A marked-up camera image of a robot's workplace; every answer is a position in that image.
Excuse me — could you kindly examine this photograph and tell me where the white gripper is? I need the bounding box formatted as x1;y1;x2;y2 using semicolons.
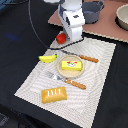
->
58;5;85;41

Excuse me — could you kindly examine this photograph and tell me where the red toy tomato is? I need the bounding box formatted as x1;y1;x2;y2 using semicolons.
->
56;33;66;44

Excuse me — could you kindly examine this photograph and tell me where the yellow toy banana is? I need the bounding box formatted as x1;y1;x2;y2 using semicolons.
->
38;54;57;63

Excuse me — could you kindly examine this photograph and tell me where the yellow butter block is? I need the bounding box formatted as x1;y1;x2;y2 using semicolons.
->
62;61;82;71

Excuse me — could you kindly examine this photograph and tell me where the orange toy bread pastry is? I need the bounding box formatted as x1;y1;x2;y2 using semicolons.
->
41;87;67;103

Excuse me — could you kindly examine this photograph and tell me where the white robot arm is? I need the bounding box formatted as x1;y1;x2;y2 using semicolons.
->
43;0;85;41

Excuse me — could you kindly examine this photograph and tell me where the grey metal pot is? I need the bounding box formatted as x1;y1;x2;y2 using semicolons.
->
82;0;104;24

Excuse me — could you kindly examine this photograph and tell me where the cream ceramic bowl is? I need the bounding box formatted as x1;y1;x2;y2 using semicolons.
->
116;4;128;30

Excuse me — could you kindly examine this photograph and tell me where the tan round wooden plate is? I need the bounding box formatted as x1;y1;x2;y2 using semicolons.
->
57;55;84;78

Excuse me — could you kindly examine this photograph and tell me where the beige woven placemat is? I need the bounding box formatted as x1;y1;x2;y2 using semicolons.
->
15;37;116;128

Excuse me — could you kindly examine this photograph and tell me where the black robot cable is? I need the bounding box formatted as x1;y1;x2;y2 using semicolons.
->
27;0;68;51

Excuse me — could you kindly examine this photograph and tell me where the knife with wooden handle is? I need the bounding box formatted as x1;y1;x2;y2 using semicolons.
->
61;50;99;63

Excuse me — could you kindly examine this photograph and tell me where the fork with wooden handle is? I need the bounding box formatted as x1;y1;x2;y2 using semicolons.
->
45;71;86;89

